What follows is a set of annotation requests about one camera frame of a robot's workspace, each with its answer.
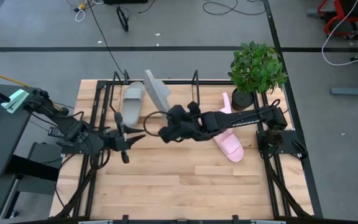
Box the mint green stapler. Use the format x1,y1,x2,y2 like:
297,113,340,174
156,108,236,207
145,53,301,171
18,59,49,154
1,88,30,114

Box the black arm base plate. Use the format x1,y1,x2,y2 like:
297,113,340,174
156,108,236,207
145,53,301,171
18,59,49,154
256,129,305,156
61,141,106,156

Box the long white cable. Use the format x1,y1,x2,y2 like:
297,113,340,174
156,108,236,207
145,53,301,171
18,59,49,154
321,0,358,67

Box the white cable with yellow plug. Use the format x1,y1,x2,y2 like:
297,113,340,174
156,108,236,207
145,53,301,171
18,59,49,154
65,0,105,24

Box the black aluminium table frame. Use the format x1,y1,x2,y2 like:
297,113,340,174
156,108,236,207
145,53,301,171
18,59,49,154
50,0,324,224

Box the pink rubber slide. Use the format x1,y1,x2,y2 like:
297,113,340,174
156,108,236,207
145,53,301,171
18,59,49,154
213,126,245,164
221,91,234,114

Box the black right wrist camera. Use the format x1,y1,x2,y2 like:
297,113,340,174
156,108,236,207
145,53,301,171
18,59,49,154
187,100,203,117

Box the black frame wooden shoe shelf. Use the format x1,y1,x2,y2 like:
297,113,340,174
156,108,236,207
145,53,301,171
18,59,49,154
109,69,200,119

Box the grey camera mount bar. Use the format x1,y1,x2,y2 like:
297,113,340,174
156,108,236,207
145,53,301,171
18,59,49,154
78,214,287,224

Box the red and black cart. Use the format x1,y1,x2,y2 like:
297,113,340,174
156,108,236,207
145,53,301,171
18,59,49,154
306,0,358,41

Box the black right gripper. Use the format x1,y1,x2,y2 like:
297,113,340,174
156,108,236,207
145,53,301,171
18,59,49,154
158,105,204,144

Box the curled black floor cable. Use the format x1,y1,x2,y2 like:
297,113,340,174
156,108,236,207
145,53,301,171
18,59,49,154
201,0,267,16

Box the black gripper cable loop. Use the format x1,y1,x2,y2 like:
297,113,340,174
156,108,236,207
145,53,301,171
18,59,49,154
142,110,169,138

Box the long black floor cable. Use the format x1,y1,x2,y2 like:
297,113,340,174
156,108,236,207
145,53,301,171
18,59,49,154
86,0,127,79

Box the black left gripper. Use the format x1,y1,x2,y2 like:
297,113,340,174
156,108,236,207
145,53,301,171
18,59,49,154
103,111,147,165

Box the green plant in black pot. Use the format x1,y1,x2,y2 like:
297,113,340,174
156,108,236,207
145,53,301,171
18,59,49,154
227,40,289,112

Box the grey desk leg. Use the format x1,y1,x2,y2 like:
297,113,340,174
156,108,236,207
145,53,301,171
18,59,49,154
329,47,358,97

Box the grey rubber slide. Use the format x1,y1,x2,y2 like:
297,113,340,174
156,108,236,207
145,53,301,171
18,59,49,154
143,69,172,117
122,81,145,127

